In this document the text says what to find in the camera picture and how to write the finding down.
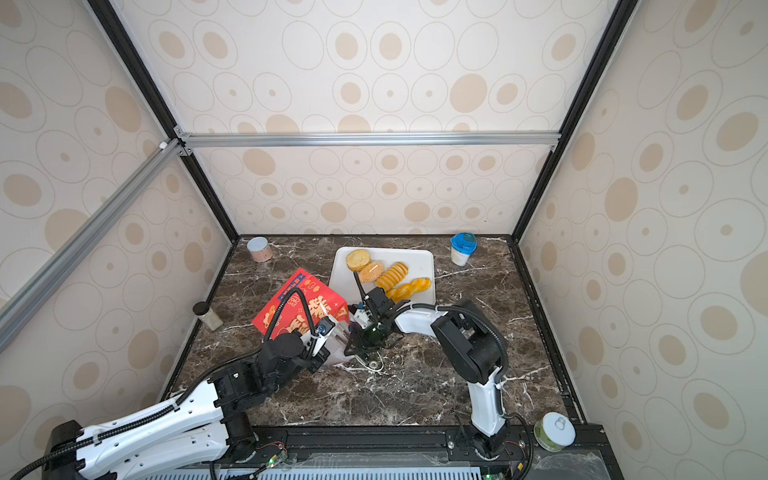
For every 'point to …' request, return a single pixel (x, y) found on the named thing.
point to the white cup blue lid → (462, 245)
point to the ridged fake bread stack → (393, 276)
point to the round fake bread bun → (357, 260)
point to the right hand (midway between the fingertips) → (352, 352)
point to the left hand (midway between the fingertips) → (336, 331)
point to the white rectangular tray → (420, 263)
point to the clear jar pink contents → (259, 248)
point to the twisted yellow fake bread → (404, 292)
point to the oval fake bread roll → (371, 273)
